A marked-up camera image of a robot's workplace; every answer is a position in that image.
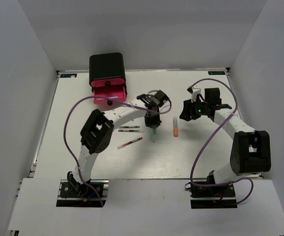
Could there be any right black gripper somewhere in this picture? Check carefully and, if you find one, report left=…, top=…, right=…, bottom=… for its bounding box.
left=180, top=96, right=210, bottom=121

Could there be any orange highlighter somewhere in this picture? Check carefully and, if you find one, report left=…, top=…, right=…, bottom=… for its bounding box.
left=172, top=117, right=179, bottom=137

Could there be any green highlighter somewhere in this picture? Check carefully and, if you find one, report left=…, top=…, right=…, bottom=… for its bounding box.
left=151, top=126, right=157, bottom=142

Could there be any pink drawer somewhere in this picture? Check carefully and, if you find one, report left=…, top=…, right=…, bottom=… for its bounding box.
left=89, top=78, right=125, bottom=88
left=93, top=85, right=127, bottom=102

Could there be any pink top drawer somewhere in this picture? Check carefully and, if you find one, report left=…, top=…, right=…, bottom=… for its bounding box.
left=89, top=78, right=125, bottom=88

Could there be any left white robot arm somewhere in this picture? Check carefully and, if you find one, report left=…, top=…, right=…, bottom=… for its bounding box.
left=63, top=90, right=172, bottom=196

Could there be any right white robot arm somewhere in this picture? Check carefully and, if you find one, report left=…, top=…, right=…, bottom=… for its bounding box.
left=179, top=86, right=271, bottom=196

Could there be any purple gel pen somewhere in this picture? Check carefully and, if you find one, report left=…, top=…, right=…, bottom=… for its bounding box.
left=118, top=129, right=144, bottom=133

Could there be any green gel pen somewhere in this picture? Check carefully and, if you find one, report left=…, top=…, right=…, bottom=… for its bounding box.
left=119, top=125, right=140, bottom=129

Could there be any red gel pen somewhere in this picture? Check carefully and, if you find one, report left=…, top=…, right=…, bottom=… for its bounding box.
left=117, top=137, right=142, bottom=149

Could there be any right blue table label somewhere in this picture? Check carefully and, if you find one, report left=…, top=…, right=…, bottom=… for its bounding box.
left=208, top=71, right=226, bottom=75

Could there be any blue table label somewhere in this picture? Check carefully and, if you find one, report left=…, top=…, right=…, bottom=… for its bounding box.
left=208, top=71, right=226, bottom=75
left=60, top=74, right=77, bottom=78

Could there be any black drawer cabinet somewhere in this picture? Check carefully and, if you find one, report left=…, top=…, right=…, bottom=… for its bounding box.
left=89, top=52, right=126, bottom=86

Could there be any left blue table label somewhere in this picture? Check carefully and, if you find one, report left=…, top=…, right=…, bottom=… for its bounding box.
left=60, top=74, right=77, bottom=78

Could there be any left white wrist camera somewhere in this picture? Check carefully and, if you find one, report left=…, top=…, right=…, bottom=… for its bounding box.
left=137, top=94, right=159, bottom=109

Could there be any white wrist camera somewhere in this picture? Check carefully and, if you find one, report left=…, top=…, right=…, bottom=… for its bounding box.
left=137, top=94, right=159, bottom=109
left=187, top=86, right=201, bottom=102

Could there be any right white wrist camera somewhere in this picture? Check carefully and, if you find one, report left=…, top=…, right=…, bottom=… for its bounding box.
left=187, top=86, right=201, bottom=102

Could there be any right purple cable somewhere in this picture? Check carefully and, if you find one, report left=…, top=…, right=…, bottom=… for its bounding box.
left=187, top=78, right=255, bottom=204

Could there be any purple cable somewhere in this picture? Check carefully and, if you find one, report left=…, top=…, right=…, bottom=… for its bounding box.
left=187, top=78, right=255, bottom=204
left=63, top=90, right=172, bottom=206

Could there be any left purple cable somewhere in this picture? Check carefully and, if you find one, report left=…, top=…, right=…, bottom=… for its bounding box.
left=63, top=90, right=172, bottom=206

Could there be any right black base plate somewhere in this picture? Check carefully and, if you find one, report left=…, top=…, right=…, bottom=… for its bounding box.
left=185, top=182, right=237, bottom=209

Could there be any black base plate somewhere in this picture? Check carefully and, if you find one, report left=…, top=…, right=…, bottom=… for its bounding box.
left=56, top=180, right=109, bottom=208
left=185, top=182, right=237, bottom=209

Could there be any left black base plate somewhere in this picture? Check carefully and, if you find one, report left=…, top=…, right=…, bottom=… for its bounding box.
left=56, top=180, right=109, bottom=208

